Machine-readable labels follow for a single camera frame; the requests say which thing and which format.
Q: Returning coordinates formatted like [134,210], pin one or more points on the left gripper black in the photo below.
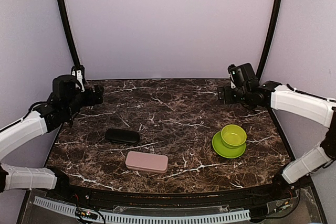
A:
[91,101]

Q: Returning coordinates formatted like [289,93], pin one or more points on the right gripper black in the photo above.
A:
[229,99]

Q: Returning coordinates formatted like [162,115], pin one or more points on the black glasses case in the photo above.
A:
[122,136]

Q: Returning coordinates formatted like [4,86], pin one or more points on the pink glasses case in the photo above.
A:
[146,162]

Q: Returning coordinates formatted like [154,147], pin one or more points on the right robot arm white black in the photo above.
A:
[246,89]

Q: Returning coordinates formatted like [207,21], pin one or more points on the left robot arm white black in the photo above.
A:
[69,95]

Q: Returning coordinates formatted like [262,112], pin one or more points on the green bowl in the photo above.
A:
[233,136]

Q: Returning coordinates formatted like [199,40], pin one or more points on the green plate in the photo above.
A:
[224,151]

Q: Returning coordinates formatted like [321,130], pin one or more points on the black front rail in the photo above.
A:
[248,197]

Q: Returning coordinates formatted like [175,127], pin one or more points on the white slotted cable duct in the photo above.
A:
[86,215]

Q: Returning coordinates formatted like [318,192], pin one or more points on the left black frame post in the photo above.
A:
[68,34]

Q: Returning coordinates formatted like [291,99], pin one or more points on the black frame post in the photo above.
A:
[68,34]
[269,37]

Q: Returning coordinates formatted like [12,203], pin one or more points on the right black frame post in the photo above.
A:
[269,37]

